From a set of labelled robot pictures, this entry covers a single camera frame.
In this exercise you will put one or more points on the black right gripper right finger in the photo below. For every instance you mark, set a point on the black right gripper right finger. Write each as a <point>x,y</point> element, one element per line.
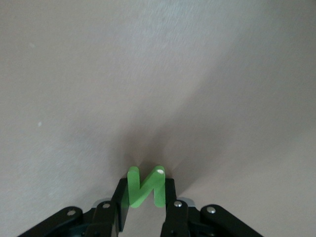
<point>170,195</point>

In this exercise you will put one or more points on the green letter N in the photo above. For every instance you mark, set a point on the green letter N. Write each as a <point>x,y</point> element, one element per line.
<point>134,187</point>

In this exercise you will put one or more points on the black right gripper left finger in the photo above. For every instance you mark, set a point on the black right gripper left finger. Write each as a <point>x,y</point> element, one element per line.
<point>121,197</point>

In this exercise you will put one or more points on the brown table mat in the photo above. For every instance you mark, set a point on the brown table mat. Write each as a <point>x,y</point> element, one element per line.
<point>158,74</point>

